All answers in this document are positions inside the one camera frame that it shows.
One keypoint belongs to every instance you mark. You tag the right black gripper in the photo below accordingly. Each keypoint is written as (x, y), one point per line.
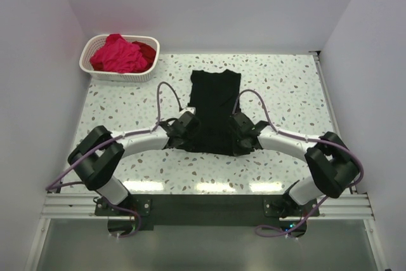
(238, 128)

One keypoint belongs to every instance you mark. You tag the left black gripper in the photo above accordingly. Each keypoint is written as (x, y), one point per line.
(189, 124)

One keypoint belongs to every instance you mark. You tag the black t shirt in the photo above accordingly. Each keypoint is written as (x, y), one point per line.
(213, 96)

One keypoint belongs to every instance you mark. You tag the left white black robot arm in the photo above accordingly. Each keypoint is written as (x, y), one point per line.
(96, 158)

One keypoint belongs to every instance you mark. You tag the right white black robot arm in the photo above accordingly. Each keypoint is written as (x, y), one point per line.
(332, 166)

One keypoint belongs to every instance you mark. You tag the dark red crumpled t shirt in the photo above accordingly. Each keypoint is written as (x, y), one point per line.
(148, 54)

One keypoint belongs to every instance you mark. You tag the pink crumpled t shirt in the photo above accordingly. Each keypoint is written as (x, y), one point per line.
(118, 56)

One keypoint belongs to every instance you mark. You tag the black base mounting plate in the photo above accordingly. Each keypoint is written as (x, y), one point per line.
(147, 211)

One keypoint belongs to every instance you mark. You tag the white plastic laundry basket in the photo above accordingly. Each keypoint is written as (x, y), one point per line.
(95, 43)

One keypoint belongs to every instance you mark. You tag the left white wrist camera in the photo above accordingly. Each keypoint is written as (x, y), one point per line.
(191, 110)

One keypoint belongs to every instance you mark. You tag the aluminium extrusion rail frame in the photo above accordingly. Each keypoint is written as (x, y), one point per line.
(342, 237)

